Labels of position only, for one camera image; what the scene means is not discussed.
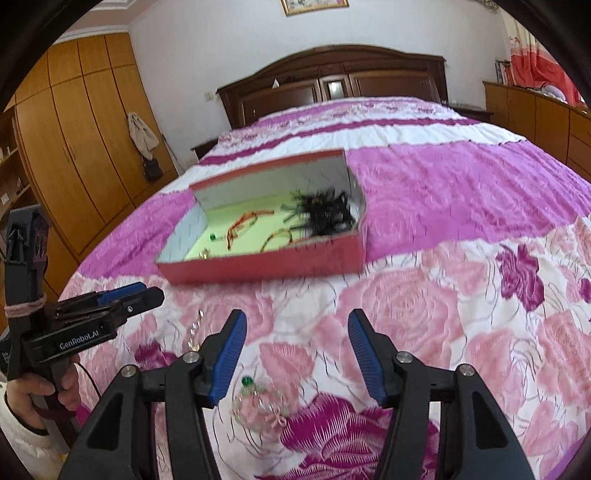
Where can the green paper sheet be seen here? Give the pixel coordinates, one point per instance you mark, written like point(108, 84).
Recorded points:
point(249, 230)

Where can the person's left hand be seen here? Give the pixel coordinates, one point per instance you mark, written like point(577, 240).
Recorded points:
point(27, 397)

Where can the pink cardboard box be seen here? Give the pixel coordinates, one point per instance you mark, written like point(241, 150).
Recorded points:
point(277, 265)

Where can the black bag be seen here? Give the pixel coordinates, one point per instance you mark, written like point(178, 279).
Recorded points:
point(152, 170)

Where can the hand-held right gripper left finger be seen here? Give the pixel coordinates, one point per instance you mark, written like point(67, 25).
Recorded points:
point(228, 355)

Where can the floral purple pink bedspread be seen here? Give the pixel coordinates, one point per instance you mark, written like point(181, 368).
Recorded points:
point(438, 194)

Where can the row of books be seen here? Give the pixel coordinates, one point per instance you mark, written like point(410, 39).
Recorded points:
point(503, 73)

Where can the black feather hair clip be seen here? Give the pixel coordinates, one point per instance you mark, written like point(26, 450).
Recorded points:
point(323, 214)

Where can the brown wooden wardrobe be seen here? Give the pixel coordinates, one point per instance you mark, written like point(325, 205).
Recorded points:
point(92, 138)

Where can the framed wedding photo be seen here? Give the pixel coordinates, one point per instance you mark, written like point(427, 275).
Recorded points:
point(314, 5)

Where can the dark wooden nightstand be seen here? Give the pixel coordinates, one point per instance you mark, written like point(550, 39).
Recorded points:
point(203, 150)
point(471, 113)

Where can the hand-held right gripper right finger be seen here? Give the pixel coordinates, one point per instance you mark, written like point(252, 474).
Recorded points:
point(364, 360)

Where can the hanging beige cloth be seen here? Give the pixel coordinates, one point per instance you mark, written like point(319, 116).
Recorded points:
point(141, 134)

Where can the white and red curtain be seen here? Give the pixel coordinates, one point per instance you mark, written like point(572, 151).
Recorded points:
point(535, 60)

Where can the dark wooden headboard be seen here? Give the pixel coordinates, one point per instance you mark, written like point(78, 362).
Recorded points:
point(286, 97)

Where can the low wooden cabinet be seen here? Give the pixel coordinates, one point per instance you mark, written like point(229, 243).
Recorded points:
point(521, 115)

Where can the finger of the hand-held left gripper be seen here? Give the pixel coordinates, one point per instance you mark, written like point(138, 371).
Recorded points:
point(120, 293)
point(143, 302)

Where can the person's left forearm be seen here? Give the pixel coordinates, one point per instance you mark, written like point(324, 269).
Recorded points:
point(23, 452)

